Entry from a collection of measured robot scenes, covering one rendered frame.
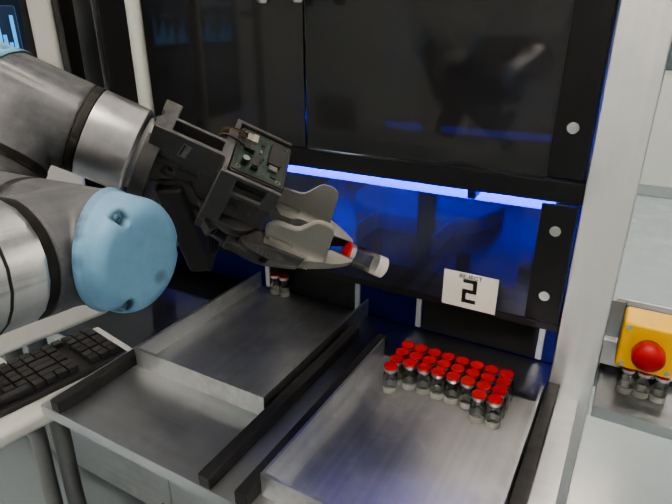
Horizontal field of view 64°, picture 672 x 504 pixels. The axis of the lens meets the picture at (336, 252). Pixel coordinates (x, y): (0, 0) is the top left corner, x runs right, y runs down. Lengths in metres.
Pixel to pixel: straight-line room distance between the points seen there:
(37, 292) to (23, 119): 0.18
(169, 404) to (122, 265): 0.55
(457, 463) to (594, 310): 0.29
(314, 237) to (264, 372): 0.45
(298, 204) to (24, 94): 0.24
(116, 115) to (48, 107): 0.05
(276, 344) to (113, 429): 0.30
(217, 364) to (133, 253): 0.60
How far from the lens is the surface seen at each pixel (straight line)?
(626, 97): 0.75
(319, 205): 0.52
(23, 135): 0.47
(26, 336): 1.25
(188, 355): 0.96
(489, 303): 0.86
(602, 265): 0.81
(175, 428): 0.82
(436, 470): 0.74
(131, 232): 0.34
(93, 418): 0.88
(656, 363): 0.82
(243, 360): 0.93
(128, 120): 0.47
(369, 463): 0.74
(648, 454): 2.31
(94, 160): 0.47
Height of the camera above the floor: 1.40
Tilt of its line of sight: 23 degrees down
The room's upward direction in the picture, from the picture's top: straight up
